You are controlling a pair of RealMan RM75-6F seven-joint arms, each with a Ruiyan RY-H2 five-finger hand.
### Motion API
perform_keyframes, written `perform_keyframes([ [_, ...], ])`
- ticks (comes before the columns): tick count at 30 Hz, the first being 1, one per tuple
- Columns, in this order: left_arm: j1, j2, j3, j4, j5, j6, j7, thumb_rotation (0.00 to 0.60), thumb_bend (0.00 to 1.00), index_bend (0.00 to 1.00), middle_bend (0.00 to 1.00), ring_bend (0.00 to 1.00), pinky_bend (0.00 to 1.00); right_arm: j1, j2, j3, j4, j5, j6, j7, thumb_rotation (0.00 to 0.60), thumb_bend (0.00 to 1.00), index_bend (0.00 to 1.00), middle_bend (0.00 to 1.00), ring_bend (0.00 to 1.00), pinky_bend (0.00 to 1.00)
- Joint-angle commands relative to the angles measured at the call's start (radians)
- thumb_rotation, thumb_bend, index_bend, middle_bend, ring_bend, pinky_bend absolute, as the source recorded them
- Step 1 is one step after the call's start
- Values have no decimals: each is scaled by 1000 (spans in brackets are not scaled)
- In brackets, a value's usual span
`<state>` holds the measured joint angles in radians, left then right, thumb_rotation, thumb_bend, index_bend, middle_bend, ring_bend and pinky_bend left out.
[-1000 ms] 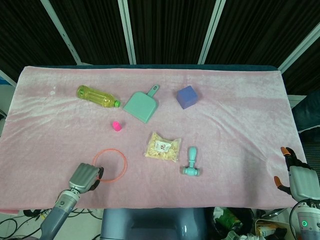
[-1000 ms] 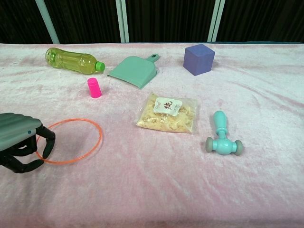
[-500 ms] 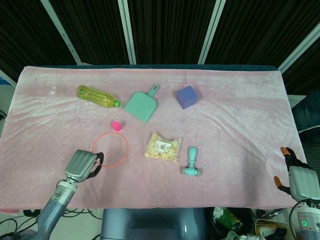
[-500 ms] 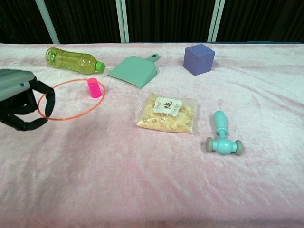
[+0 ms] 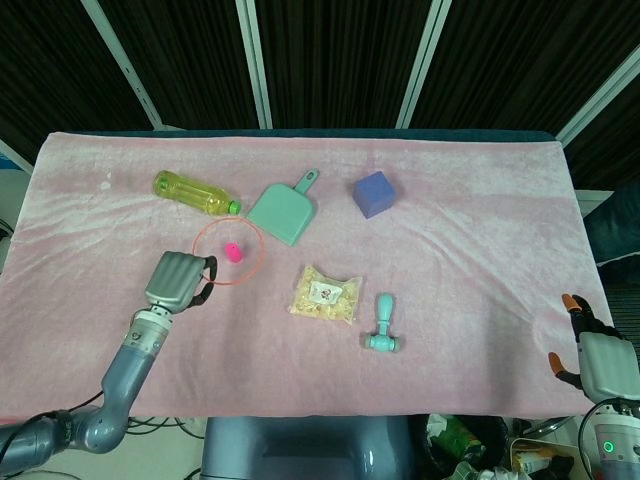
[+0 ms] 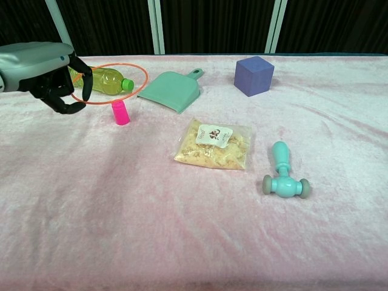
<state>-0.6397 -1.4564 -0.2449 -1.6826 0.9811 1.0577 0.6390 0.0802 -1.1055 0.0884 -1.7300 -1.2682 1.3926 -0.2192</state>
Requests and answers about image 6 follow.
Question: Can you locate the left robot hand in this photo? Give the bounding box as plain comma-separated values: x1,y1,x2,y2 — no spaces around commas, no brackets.
0,42,93,115

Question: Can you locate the thin orange ring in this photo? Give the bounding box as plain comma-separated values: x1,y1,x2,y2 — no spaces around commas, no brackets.
70,62,149,106

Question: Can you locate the green tea plastic bottle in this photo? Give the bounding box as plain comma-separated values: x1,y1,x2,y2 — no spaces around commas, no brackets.
67,67,135,95

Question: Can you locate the pink plastic cup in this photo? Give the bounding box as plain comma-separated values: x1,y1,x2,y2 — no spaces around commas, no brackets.
111,101,132,126

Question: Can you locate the teal plastic dustpan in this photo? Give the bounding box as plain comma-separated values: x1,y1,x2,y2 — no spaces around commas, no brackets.
136,68,204,115

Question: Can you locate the black curtain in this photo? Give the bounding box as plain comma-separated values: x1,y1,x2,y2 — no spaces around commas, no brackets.
0,0,388,57

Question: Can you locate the clear bag of snack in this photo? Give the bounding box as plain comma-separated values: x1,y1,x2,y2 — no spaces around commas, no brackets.
173,118,253,172

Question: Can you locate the pink fuzzy tablecloth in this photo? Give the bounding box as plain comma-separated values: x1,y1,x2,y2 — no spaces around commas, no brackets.
0,53,388,291

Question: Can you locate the purple foam cube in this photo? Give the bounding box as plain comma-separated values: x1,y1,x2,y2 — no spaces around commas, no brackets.
233,56,275,98

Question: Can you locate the teal toy hammer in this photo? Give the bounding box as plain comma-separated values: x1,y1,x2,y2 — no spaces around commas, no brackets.
262,141,311,199

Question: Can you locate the white frame post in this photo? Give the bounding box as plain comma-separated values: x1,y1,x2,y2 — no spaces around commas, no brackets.
147,0,166,56
44,0,76,57
264,0,288,54

